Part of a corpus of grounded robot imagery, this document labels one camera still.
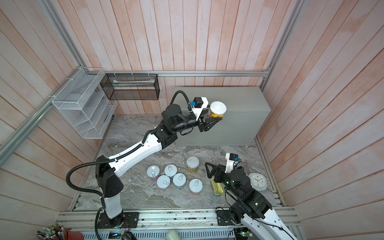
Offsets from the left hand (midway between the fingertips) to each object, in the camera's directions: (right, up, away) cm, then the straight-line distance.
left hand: (218, 114), depth 61 cm
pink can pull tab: (-33, -31, +23) cm, 50 cm away
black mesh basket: (-54, +25, +45) cm, 75 cm away
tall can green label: (-10, -26, +25) cm, 38 cm away
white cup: (-19, -52, +2) cm, 56 cm away
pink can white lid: (-27, -35, +19) cm, 48 cm away
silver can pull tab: (-23, -30, +25) cm, 45 cm away
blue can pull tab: (-18, -35, +20) cm, 44 cm away
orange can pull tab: (-9, -37, +19) cm, 42 cm away
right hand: (-1, -24, +12) cm, 26 cm away
